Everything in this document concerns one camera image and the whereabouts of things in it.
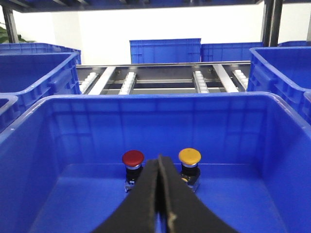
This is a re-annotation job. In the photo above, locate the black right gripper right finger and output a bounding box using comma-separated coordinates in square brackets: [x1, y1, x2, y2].
[158, 154, 237, 233]

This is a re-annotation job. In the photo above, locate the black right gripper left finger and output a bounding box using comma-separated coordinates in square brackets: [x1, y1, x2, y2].
[93, 159, 159, 233]

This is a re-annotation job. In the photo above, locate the yellow mushroom push button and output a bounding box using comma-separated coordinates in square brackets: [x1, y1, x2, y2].
[178, 148, 202, 192]

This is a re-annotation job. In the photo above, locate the red mushroom push button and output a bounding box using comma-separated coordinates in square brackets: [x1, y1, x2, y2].
[122, 150, 144, 193]

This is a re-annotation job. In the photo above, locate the right front blue bin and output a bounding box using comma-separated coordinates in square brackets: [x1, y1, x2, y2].
[0, 92, 311, 233]

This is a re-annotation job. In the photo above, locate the white roller track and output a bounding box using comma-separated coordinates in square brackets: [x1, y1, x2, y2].
[193, 71, 209, 94]
[119, 72, 136, 95]
[79, 72, 98, 94]

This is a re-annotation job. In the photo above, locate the white roller track right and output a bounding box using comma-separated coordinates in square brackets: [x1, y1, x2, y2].
[193, 71, 209, 94]

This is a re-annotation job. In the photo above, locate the white guide strip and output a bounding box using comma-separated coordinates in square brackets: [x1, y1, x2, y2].
[88, 66, 116, 95]

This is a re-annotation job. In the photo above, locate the white roller track left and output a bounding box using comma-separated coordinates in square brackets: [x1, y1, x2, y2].
[79, 72, 98, 94]

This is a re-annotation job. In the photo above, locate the far blue crate left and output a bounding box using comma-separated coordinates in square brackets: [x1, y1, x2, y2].
[129, 38, 201, 64]

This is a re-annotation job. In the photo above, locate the blue crate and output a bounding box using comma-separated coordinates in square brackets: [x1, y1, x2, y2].
[201, 42, 263, 62]
[129, 38, 201, 64]

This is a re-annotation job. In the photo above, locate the right neighbour blue bin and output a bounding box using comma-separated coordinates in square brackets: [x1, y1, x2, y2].
[302, 92, 311, 124]

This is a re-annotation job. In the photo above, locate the far blue crate right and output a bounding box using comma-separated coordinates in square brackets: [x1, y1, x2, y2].
[201, 42, 263, 62]

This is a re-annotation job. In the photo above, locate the left front blue bin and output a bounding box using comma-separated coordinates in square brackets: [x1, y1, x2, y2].
[0, 94, 21, 132]

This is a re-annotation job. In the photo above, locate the rear right blue bin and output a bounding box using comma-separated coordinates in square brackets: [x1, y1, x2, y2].
[247, 47, 311, 120]

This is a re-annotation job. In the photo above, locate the rear left blue bin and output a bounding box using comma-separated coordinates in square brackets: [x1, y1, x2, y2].
[0, 52, 81, 113]

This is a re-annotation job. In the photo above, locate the black shelf upright post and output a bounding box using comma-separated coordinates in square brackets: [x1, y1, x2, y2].
[261, 0, 283, 47]

